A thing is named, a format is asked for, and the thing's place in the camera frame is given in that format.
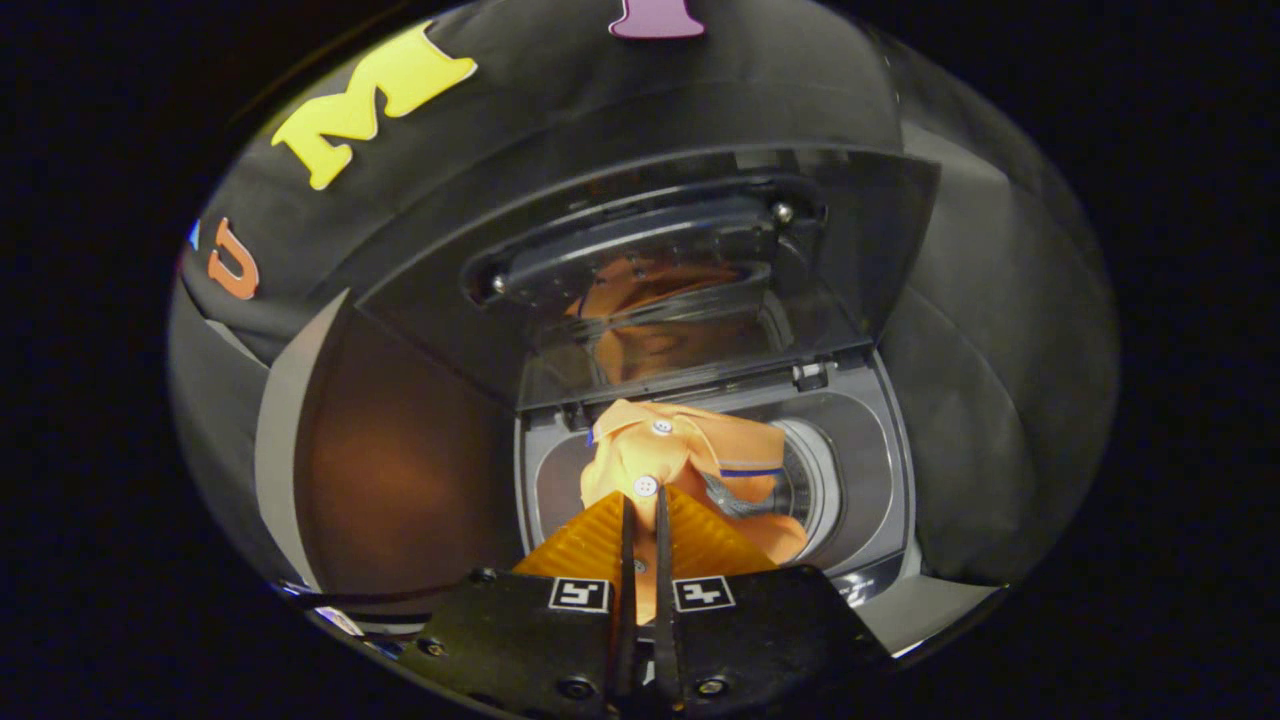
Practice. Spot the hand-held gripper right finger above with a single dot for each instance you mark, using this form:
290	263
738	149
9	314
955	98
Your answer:
770	630

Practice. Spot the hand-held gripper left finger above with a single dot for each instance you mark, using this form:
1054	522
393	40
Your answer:
520	640

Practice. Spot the orange polo shirt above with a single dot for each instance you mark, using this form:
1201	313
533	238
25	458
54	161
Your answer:
660	455

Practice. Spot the dark glass washing machine lid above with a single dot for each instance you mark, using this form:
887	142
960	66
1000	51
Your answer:
870	230

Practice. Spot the grey cabinet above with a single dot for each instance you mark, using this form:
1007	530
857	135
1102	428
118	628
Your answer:
400	470

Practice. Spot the black backdrop cloth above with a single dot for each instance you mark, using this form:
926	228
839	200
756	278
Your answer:
560	110

